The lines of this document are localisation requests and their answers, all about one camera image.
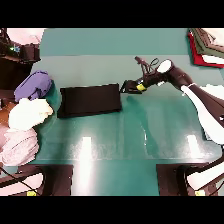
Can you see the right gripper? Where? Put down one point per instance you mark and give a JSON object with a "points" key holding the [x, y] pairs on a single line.
{"points": [[141, 85]]}

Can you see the black garment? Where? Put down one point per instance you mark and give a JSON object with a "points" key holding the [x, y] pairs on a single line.
{"points": [[88, 100]]}

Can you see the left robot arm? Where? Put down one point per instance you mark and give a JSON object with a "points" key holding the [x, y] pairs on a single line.
{"points": [[16, 187]]}

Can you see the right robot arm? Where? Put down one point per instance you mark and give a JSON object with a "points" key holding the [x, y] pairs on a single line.
{"points": [[206, 110]]}

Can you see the dark green garment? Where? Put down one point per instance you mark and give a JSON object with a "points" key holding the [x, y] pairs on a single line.
{"points": [[204, 46]]}

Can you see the white folded garment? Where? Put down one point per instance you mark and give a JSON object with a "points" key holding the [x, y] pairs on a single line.
{"points": [[213, 59]]}

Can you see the purple garment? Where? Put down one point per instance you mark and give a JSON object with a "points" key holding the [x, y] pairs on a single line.
{"points": [[32, 86]]}

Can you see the cream garment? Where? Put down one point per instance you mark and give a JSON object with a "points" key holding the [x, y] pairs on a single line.
{"points": [[30, 114]]}

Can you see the pink grey garment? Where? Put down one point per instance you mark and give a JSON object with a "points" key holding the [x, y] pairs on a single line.
{"points": [[18, 146]]}

